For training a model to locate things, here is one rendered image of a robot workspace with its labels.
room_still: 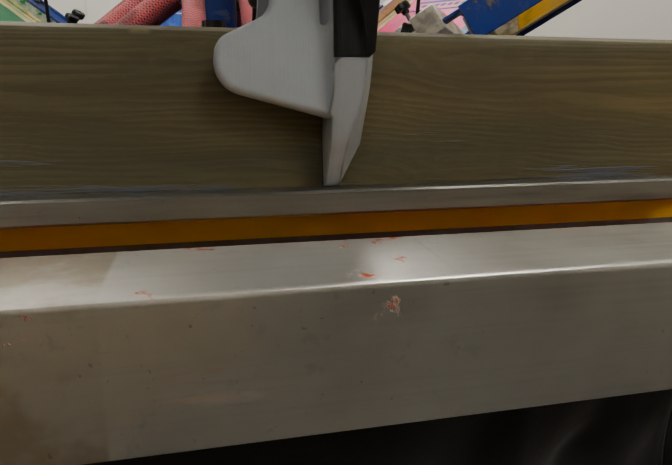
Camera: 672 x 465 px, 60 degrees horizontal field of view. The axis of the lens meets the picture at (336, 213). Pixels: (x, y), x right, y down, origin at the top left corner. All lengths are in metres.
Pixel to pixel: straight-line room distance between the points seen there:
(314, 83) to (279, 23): 0.03
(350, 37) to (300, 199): 0.07
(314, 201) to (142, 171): 0.07
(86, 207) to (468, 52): 0.17
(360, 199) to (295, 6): 0.08
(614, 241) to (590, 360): 0.04
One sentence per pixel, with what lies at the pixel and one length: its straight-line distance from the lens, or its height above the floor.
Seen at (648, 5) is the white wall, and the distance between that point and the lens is 3.23.
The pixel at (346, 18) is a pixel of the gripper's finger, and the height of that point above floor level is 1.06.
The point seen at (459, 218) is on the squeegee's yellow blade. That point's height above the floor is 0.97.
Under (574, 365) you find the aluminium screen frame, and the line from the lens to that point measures 0.17.
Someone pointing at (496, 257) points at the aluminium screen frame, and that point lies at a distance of 0.16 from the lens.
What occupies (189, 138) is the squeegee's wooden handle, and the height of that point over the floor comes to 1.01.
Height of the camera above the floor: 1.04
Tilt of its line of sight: 13 degrees down
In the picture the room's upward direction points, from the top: 1 degrees clockwise
